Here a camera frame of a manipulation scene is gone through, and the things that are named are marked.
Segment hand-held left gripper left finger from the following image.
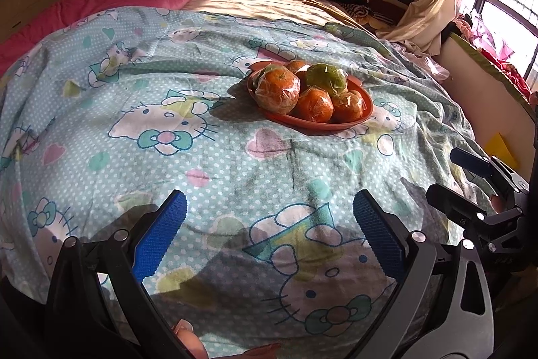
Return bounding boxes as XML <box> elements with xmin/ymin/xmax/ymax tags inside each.
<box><xmin>44</xmin><ymin>190</ymin><xmax>196</xmax><ymax>359</ymax></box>

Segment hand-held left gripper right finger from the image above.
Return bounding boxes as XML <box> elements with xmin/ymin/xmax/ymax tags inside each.
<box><xmin>349</xmin><ymin>190</ymin><xmax>494</xmax><ymax>359</ymax></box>

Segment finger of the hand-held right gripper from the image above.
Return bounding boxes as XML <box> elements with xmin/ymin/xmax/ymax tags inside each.
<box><xmin>425</xmin><ymin>183</ymin><xmax>505</xmax><ymax>231</ymax></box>
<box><xmin>450</xmin><ymin>148</ymin><xmax>538</xmax><ymax>212</ymax></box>

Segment orange plastic plate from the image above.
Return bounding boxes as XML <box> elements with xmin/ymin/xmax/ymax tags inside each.
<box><xmin>246</xmin><ymin>60</ymin><xmax>374</xmax><ymax>129</ymax></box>

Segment orange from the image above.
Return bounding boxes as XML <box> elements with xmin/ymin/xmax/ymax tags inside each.
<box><xmin>332</xmin><ymin>92</ymin><xmax>366</xmax><ymax>122</ymax></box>
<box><xmin>286</xmin><ymin>60</ymin><xmax>312</xmax><ymax>80</ymax></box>
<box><xmin>253</xmin><ymin>66</ymin><xmax>301</xmax><ymax>111</ymax></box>
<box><xmin>296</xmin><ymin>87</ymin><xmax>335</xmax><ymax>123</ymax></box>

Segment large green citrus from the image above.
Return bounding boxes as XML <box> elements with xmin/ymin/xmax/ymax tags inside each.
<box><xmin>305</xmin><ymin>63</ymin><xmax>349</xmax><ymax>97</ymax></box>

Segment yellow paper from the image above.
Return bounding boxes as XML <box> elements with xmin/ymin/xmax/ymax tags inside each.
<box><xmin>485</xmin><ymin>132</ymin><xmax>518</xmax><ymax>168</ymax></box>

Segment cartoon cat printed blanket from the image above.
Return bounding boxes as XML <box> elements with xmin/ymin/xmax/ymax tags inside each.
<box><xmin>0</xmin><ymin>6</ymin><xmax>497</xmax><ymax>359</ymax></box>

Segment pink clothes on sill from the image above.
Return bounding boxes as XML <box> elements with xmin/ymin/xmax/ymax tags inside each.
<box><xmin>454</xmin><ymin>12</ymin><xmax>538</xmax><ymax>99</ymax></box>

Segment beige striped bed sheet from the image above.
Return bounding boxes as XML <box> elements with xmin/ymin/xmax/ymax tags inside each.
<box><xmin>181</xmin><ymin>0</ymin><xmax>375</xmax><ymax>36</ymax></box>

